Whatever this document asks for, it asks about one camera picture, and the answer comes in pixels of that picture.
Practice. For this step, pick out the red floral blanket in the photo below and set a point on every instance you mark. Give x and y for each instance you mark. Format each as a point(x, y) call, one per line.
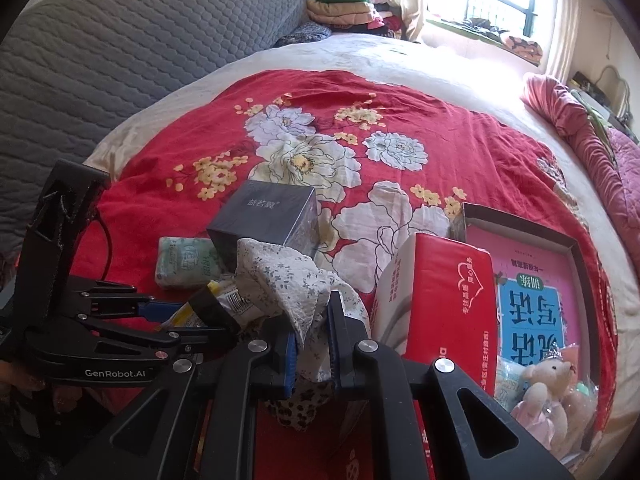
point(400, 125)

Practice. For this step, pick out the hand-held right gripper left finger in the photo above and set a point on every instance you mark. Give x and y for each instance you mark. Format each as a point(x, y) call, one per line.
point(289, 365)

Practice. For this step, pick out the stack of folded clothes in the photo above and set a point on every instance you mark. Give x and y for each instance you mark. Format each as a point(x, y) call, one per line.
point(345, 10)

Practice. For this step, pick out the white curved frame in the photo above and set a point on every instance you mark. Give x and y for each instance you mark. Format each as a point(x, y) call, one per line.
point(625, 92)

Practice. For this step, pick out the green cloth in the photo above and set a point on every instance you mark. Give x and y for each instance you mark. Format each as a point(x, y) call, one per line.
point(592, 107)

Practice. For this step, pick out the person's left hand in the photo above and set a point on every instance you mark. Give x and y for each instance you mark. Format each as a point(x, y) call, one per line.
point(30, 385)

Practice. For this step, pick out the pink quilt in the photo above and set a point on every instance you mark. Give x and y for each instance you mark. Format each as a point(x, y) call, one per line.
point(590, 140)

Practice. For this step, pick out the cream curtain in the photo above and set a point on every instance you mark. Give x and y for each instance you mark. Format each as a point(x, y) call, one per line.
point(414, 0)
point(562, 30)

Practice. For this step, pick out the pink book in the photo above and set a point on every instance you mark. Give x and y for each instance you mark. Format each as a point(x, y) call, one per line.
point(530, 310)

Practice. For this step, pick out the red tissue pack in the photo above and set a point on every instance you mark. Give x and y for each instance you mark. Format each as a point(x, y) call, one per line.
point(450, 300)

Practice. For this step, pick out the shallow dark cardboard box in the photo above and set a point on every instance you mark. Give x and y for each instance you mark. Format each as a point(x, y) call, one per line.
point(592, 320)

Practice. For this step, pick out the teddy bear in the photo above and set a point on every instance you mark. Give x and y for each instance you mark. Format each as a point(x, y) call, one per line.
point(545, 380)

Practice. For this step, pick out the white floral cloth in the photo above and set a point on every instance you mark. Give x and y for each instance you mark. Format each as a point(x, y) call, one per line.
point(285, 280)

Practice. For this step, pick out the grey quilted headboard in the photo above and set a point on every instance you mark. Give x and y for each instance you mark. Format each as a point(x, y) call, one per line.
point(125, 60)

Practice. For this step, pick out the yellow snack packet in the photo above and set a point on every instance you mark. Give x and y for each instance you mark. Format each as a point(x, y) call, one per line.
point(231, 302)

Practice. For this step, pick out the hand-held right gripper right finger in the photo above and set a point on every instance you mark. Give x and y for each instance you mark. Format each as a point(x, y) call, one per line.
point(334, 345)

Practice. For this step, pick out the leopard print cloth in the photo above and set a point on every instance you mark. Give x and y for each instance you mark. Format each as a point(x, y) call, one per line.
point(300, 410)

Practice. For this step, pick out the bed with cream sheet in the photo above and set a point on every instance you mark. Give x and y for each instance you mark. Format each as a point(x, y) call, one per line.
point(375, 55)

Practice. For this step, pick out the folded floral blanket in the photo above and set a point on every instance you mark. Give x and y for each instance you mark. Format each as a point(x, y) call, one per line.
point(522, 49)

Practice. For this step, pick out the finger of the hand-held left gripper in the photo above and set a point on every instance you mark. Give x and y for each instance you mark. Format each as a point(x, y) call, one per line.
point(160, 311)
point(215, 312)

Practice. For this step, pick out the dark grey box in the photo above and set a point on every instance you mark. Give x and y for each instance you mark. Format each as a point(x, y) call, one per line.
point(265, 210)

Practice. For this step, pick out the dark patterned pillow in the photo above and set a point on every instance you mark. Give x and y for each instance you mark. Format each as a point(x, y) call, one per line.
point(305, 34)

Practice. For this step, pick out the dresser with small items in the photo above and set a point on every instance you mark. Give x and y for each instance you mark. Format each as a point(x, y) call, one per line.
point(590, 84)

